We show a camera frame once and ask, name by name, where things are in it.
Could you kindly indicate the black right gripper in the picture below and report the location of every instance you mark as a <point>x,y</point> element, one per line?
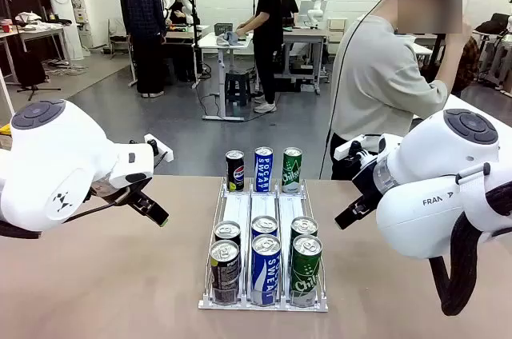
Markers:
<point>372,183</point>

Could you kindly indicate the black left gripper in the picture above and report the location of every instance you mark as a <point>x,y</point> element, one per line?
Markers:
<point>134,193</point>

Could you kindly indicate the green Chilsung Cider can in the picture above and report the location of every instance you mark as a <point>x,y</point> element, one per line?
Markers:
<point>292,173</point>
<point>306,275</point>
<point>304,225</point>

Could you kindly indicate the blue Pocari Sweat can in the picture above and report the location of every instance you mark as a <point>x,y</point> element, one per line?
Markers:
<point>264,171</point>
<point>266,271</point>
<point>264,225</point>

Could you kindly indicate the person's right forearm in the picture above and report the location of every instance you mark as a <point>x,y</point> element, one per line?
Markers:
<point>452,57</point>

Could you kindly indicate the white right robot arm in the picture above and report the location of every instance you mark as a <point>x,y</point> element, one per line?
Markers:
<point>432,195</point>

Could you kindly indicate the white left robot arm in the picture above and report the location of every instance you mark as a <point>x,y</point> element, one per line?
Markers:
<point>60,163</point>

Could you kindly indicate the person in grey sweater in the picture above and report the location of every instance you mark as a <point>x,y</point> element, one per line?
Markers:
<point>376,87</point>

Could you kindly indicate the person in orange plaid shirt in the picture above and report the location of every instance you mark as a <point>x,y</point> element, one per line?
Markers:
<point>470,63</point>

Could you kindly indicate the person in black t-shirt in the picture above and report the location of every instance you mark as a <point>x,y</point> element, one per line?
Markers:
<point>268,35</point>

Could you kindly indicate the person in dark plaid shirt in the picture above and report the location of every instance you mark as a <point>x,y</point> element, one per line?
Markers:
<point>144,15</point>

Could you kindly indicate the seated person with black hair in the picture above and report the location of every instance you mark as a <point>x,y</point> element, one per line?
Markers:
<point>179,3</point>

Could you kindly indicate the person in black behind desk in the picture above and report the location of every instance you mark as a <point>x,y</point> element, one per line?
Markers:
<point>289,5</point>

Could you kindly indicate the person's right hand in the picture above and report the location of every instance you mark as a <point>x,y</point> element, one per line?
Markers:
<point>468,24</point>

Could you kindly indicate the black Pepsi can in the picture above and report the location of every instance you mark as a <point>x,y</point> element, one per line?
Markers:
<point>225,271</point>
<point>227,231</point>
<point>234,173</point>

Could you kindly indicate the white can dispenser rack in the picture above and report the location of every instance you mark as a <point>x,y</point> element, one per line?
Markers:
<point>264,205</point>

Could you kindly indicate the black plastic stool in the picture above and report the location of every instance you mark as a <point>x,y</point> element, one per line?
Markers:
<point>238,87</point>

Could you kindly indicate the large white table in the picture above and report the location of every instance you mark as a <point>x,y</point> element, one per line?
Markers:
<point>472,105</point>

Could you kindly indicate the black tripod base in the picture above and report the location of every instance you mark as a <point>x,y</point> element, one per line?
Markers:
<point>36,91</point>

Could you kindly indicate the yellow crate lid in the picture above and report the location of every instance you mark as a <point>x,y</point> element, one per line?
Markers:
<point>5,130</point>

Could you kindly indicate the desk with black stand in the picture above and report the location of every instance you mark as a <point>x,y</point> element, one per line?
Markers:
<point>182,33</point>

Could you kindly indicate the white height-adjustable desk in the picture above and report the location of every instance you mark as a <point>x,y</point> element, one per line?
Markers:
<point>216,41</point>

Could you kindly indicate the white drawer unit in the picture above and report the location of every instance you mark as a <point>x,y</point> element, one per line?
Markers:
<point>337,29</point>

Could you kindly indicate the grey desk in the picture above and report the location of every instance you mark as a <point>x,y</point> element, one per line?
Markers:
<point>304,35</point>

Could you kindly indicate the black backpack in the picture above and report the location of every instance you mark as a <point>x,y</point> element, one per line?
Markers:
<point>31,69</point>

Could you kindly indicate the blue grey cloth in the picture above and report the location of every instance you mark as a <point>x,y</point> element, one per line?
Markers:
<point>229,38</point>

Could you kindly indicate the dark grey box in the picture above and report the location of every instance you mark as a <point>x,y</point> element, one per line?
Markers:
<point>223,29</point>

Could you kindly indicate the white monitor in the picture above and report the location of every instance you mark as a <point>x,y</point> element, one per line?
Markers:
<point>306,11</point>

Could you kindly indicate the white side table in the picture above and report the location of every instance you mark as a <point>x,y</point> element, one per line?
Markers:
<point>36,31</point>

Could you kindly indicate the white cloth pile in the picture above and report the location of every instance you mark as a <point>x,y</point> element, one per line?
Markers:
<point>28,18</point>

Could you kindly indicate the red cup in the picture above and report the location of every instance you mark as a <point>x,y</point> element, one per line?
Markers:
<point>5,25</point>

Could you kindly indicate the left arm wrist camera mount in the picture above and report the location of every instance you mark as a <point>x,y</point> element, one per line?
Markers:
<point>162,150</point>

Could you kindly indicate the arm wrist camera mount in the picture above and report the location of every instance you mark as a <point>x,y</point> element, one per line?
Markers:
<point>162,150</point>
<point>348,149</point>

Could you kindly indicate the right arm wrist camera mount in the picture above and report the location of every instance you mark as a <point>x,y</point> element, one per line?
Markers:
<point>348,149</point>

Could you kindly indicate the white metal frame leg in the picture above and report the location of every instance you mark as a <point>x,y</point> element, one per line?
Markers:
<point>6,91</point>

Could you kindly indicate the white desk by wall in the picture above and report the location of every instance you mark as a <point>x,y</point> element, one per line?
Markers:
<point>494,51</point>

